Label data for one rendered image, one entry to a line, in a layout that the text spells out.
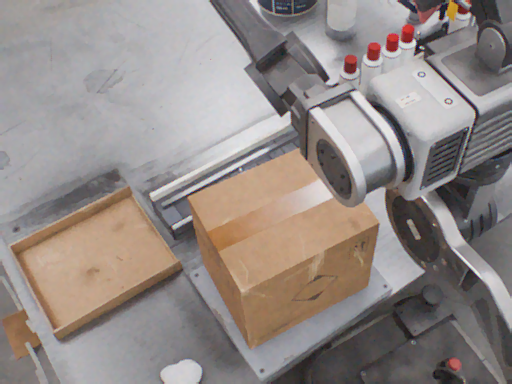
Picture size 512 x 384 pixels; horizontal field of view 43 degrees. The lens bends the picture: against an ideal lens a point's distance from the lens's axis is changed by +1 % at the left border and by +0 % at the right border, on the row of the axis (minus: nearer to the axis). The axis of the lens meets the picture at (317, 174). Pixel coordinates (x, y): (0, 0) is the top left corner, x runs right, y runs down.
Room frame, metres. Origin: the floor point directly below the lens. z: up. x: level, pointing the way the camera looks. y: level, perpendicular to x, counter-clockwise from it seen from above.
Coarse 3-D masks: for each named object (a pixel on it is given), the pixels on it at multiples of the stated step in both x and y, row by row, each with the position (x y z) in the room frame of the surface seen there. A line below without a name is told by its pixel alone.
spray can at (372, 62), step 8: (368, 48) 1.21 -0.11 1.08; (376, 48) 1.21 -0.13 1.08; (368, 56) 1.20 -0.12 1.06; (376, 56) 1.20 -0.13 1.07; (368, 64) 1.19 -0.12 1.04; (376, 64) 1.19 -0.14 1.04; (368, 72) 1.19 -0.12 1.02; (376, 72) 1.19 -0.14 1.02; (360, 80) 1.21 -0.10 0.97; (368, 80) 1.19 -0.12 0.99; (360, 88) 1.21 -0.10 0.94
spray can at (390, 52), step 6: (390, 36) 1.25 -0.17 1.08; (396, 36) 1.25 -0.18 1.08; (390, 42) 1.24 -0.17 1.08; (396, 42) 1.24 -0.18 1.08; (384, 48) 1.25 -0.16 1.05; (390, 48) 1.23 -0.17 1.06; (396, 48) 1.24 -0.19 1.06; (384, 54) 1.23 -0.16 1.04; (390, 54) 1.23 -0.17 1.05; (396, 54) 1.23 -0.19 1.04; (384, 60) 1.23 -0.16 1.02; (390, 60) 1.22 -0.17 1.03; (396, 60) 1.23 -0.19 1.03; (384, 66) 1.23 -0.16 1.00; (390, 66) 1.22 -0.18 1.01; (396, 66) 1.23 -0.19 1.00; (384, 72) 1.23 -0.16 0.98
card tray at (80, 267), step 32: (128, 192) 0.91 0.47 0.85; (64, 224) 0.81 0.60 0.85; (96, 224) 0.82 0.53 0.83; (128, 224) 0.83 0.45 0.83; (32, 256) 0.73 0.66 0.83; (64, 256) 0.73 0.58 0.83; (96, 256) 0.74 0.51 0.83; (128, 256) 0.74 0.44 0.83; (160, 256) 0.74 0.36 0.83; (32, 288) 0.65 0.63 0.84; (64, 288) 0.65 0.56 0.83; (96, 288) 0.65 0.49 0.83; (128, 288) 0.66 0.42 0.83; (64, 320) 0.58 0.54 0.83
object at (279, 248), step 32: (288, 160) 0.82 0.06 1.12; (224, 192) 0.73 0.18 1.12; (256, 192) 0.73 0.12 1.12; (288, 192) 0.74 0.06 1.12; (320, 192) 0.74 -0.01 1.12; (224, 224) 0.66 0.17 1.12; (256, 224) 0.66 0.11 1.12; (288, 224) 0.66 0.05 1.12; (320, 224) 0.66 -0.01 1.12; (352, 224) 0.67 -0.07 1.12; (224, 256) 0.59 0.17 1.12; (256, 256) 0.59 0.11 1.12; (288, 256) 0.59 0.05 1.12; (320, 256) 0.60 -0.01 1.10; (352, 256) 0.64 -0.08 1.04; (224, 288) 0.60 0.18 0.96; (256, 288) 0.53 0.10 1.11; (288, 288) 0.57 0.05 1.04; (320, 288) 0.60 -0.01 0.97; (352, 288) 0.65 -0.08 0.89; (256, 320) 0.53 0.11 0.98; (288, 320) 0.56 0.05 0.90
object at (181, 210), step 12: (288, 132) 1.10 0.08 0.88; (264, 144) 1.06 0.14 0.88; (288, 144) 1.06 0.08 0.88; (276, 156) 1.02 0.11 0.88; (204, 180) 0.93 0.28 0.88; (180, 192) 0.89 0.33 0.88; (156, 204) 0.86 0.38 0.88; (180, 204) 0.86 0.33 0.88; (168, 216) 0.82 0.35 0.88; (180, 216) 0.83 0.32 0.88
